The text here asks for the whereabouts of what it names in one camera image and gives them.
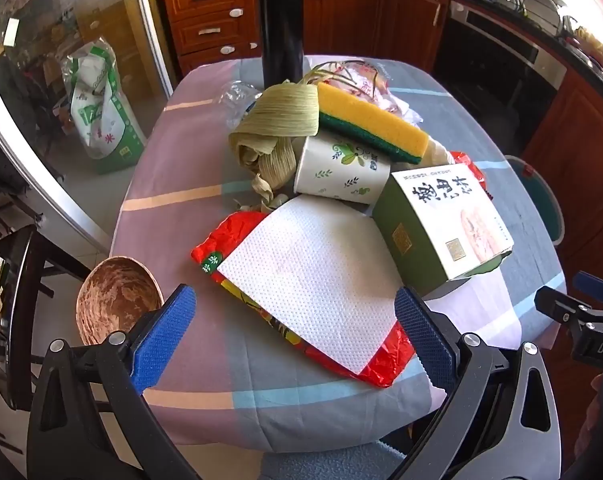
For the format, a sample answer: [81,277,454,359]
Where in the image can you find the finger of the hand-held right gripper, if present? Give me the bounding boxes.
[573,271,603,306]
[534,285,589,331]

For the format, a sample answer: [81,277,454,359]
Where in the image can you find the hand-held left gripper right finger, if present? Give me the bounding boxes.
[386,286,562,480]

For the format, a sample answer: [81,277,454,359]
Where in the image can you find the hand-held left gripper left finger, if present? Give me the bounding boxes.
[27,284,198,480]

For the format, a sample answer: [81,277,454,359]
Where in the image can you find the grey teal bin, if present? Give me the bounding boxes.
[501,155,566,247]

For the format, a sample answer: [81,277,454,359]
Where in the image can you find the green cardboard box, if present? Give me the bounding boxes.
[371,162,515,297]

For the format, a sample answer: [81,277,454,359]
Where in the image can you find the white paper towel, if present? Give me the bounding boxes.
[216,194,399,375]

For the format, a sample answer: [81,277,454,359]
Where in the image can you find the large red snack bag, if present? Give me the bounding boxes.
[190,210,416,390]

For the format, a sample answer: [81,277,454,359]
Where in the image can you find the small red snack wrapper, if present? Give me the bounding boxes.
[449,150,492,196]

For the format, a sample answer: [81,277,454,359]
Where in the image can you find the leaf print paper cup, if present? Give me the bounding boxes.
[294,136,392,205]

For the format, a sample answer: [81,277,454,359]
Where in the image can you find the yellow green sponge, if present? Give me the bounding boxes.
[316,82,431,165]

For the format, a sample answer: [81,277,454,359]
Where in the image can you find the dried corn husks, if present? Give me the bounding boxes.
[228,60,362,211]

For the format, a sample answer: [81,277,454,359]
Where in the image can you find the clear plastic cup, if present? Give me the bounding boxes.
[220,80,262,128]

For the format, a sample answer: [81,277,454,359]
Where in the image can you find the wooden bowl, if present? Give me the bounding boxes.
[75,256,164,347]

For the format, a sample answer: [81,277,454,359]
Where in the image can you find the dark wooden furniture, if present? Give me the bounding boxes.
[0,220,89,411]

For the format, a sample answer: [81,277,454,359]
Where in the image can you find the blue cushioned chair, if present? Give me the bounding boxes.
[261,440,412,480]

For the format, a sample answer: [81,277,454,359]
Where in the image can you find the plaid tablecloth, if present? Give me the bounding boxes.
[108,56,567,456]

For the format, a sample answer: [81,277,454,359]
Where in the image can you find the glass sliding door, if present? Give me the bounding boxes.
[0,0,174,256]

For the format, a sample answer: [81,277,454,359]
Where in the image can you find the green white sack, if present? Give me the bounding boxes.
[61,40,148,175]

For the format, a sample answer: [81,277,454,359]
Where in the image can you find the built-in black oven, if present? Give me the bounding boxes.
[431,0,567,156]

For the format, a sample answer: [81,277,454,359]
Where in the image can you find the bread packet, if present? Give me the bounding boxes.
[309,59,425,126]

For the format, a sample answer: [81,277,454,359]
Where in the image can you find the wooden kitchen cabinets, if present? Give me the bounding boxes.
[154,0,603,281]

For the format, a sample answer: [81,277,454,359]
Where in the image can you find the black thermos bottle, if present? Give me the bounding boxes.
[258,0,305,86]

